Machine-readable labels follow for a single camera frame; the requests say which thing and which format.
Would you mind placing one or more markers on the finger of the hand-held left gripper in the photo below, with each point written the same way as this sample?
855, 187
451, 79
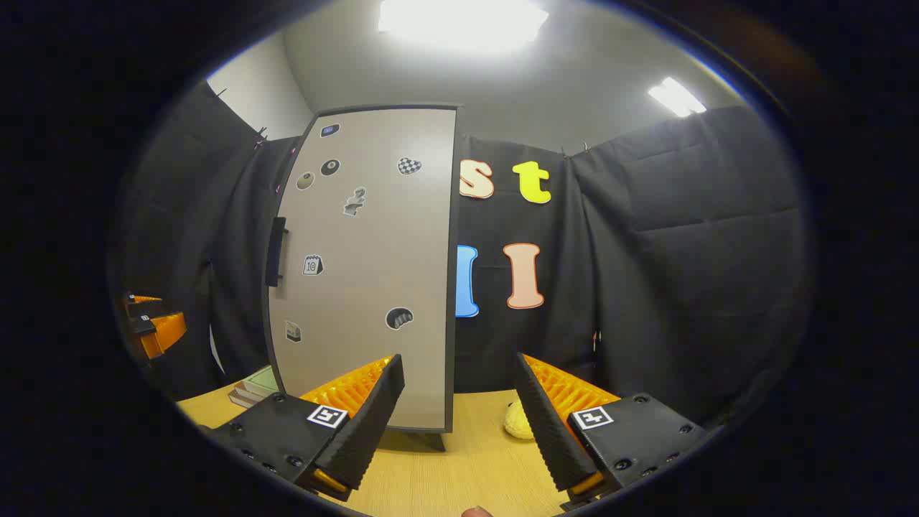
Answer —
143, 305
165, 334

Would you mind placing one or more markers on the grey cabinet door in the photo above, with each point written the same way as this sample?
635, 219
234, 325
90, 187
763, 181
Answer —
373, 251

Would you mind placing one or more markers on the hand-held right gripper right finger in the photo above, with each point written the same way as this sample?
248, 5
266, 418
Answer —
546, 424

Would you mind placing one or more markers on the brown cover book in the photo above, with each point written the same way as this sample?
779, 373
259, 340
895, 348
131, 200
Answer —
248, 393

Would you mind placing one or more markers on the black backdrop cloth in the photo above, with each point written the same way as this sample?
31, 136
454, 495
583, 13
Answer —
682, 251

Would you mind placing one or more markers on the small ceiling light panel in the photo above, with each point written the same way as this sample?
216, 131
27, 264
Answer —
676, 97

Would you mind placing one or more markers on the large ceiling light panel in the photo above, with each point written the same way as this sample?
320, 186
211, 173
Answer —
463, 21

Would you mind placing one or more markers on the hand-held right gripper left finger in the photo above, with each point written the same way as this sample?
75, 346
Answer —
373, 416

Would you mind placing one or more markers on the brown coaster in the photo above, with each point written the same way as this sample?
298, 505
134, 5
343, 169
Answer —
476, 512

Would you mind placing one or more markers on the pale yellow lumpy object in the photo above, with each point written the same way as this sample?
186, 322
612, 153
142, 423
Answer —
517, 422

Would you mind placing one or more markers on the black binder clip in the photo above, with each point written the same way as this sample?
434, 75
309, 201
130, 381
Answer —
260, 138

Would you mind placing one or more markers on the grey cabinet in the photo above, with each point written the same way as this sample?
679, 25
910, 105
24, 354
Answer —
453, 215

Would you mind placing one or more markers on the white book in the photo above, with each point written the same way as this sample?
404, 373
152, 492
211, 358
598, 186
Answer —
240, 401

